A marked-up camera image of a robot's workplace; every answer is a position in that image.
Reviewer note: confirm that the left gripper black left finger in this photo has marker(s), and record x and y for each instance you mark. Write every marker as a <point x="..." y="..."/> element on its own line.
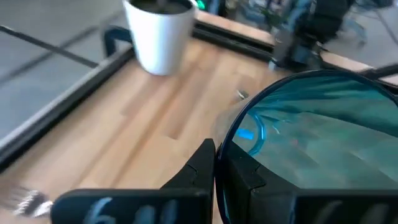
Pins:
<point x="196" y="174"/>

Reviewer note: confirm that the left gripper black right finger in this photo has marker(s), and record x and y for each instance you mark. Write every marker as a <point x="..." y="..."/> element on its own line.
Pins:
<point x="248" y="189"/>

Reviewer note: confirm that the teal translucent plate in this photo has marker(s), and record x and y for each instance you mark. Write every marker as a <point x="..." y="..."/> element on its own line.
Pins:
<point x="326" y="130"/>

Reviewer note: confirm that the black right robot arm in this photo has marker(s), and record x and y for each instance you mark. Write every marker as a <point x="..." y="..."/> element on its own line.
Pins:
<point x="326" y="18"/>

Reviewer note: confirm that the silver metal fork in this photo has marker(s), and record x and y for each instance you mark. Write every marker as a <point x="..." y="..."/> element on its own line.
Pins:
<point x="31" y="202"/>

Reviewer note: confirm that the white textured plant pot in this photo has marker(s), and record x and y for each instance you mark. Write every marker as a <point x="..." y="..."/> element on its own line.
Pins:
<point x="161" y="40"/>

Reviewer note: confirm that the black table clamp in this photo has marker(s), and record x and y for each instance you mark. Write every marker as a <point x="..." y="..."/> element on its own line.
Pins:
<point x="109" y="34"/>

